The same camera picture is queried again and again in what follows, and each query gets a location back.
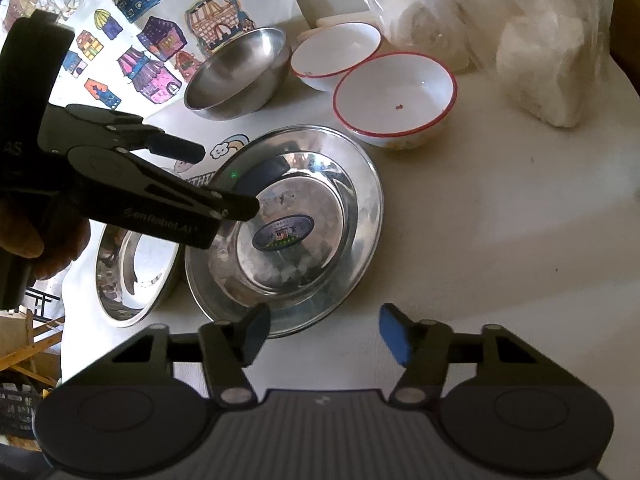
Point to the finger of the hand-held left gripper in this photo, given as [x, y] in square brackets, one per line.
[170, 142]
[235, 206]

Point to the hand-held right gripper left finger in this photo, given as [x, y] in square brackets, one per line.
[257, 334]

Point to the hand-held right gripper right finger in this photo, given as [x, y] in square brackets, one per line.
[395, 336]

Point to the steel bowl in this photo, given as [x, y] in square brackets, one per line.
[235, 77]

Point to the large steel plate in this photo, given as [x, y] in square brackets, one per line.
[325, 265]

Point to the small red-rimmed white bowl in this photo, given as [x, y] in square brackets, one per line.
[335, 47]

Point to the large red-rimmed white bowl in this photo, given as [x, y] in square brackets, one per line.
[395, 90]

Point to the person's left hand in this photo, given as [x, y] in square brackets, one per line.
[50, 237]

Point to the black lettering sticker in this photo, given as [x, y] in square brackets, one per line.
[200, 177]

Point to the cloud rainbow sticker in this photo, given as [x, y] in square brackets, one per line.
[227, 147]

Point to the small steel plate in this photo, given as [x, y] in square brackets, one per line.
[127, 302]

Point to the wooden slats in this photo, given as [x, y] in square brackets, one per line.
[35, 340]

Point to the black plastic crate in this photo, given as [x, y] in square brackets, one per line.
[22, 410]

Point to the white tissue roll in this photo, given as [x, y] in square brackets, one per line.
[425, 30]

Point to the white cotton wad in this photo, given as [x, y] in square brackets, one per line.
[545, 75]

